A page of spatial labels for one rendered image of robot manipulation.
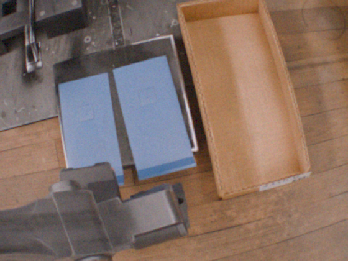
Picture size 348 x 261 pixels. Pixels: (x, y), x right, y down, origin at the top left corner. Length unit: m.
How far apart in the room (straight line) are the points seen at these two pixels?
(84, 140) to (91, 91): 0.07
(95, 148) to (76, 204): 0.29
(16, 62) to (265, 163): 0.39
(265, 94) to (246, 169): 0.10
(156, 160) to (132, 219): 0.24
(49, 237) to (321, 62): 0.53
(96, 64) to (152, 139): 0.13
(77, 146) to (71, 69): 0.11
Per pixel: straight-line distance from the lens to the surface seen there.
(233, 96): 1.05
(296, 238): 1.02
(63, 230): 0.72
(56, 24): 1.07
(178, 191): 0.86
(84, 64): 1.06
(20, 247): 0.69
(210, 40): 1.08
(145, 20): 1.10
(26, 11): 1.05
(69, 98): 1.05
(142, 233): 0.79
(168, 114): 1.03
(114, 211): 0.79
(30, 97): 1.09
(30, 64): 1.01
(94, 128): 1.03
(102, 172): 0.90
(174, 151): 1.01
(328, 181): 1.04
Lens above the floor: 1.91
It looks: 75 degrees down
